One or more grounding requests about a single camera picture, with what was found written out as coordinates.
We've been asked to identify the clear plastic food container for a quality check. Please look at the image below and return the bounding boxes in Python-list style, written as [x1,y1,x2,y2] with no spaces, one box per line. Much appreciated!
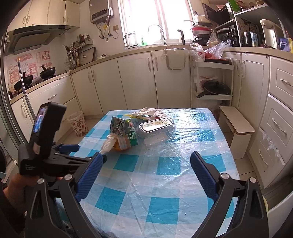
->
[136,118,175,146]

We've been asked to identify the black microwave oven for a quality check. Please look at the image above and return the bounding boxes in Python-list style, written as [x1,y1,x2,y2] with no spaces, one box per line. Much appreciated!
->
[202,3,233,25]

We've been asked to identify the camera with screen on gripper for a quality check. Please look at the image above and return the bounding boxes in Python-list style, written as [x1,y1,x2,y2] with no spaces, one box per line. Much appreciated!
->
[28,102,66,160]

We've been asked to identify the black wok on stove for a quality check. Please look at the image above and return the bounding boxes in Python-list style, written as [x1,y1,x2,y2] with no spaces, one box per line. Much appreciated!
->
[40,65,56,80]

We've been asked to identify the wall water heater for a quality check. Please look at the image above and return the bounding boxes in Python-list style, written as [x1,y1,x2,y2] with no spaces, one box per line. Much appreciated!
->
[89,0,114,24]

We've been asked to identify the blue checkered plastic tablecloth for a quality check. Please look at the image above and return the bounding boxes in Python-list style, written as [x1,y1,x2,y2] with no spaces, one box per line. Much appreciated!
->
[57,107,241,238]

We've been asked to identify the yellow paper packet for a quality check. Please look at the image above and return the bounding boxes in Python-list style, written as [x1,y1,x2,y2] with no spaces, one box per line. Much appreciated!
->
[124,112,157,122]

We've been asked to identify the kitchen faucet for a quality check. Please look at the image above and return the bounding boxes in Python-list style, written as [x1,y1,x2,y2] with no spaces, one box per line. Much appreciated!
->
[147,24,166,45]

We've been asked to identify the floral patterned waste basket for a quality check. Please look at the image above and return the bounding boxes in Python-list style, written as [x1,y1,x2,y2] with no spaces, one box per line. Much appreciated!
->
[67,111,89,137]

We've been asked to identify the crushed grey milk carton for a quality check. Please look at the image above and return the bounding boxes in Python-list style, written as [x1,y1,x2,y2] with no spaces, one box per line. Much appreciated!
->
[110,116,135,136]

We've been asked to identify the white electric kettle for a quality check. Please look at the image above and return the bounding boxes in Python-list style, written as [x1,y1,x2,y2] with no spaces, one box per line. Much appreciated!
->
[260,19,284,49]

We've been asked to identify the black frying pan on rack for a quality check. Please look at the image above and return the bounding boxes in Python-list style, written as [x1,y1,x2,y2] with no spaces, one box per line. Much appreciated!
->
[197,80,231,98]

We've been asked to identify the white storage rack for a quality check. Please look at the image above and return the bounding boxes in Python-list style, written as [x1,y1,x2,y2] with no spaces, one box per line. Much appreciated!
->
[190,58,234,111]

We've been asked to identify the white plastic bag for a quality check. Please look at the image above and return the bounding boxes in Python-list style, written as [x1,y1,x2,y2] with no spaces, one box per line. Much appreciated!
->
[100,133,117,155]

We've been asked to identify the range hood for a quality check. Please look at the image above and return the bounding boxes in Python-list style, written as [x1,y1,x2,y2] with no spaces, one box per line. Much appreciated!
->
[4,25,69,57]

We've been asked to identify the person's left hand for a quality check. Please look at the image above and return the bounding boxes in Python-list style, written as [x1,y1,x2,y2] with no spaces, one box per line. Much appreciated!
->
[3,172,63,213]

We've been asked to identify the red plastic bag on rack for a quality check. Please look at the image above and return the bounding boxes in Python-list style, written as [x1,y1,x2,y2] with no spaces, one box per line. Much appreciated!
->
[189,39,232,62]

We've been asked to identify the small white step stool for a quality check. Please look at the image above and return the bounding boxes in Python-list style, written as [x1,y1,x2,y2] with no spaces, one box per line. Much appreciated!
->
[218,106,255,160]

